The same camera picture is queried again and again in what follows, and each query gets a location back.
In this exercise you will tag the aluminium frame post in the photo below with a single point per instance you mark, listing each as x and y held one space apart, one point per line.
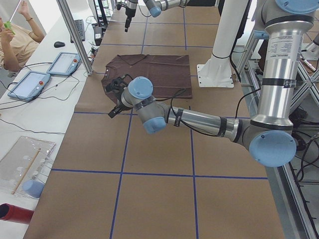
69 21

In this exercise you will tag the person in beige shirt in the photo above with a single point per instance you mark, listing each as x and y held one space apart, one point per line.
18 44

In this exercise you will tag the far blue teach pendant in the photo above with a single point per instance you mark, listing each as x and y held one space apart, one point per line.
65 64

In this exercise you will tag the black computer mouse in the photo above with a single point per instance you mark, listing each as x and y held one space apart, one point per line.
59 44

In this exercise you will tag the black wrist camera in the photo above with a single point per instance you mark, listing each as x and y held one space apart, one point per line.
117 85
120 5

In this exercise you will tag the small black box white label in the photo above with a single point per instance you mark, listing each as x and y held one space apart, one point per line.
98 35

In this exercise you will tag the light blue cup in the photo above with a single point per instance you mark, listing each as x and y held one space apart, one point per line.
33 188

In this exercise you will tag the dark brown t-shirt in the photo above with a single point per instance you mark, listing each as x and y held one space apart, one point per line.
168 73

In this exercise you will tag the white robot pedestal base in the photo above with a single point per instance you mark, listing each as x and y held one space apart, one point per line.
217 72

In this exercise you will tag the clear plastic bag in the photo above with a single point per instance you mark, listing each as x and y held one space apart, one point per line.
14 163

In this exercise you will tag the red cylinder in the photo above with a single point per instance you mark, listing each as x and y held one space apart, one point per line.
15 214

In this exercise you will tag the black keyboard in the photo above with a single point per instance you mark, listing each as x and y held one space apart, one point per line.
79 24

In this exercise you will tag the blue teach pendant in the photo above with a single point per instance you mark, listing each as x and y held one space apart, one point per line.
65 64
30 86

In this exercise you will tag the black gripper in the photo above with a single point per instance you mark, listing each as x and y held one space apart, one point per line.
118 104
129 12

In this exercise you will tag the wooden stick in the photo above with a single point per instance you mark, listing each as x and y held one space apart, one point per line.
26 171

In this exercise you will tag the near blue teach pendant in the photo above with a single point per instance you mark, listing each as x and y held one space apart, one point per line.
30 86

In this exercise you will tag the aluminium support frame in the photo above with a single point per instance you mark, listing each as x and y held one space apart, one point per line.
294 195

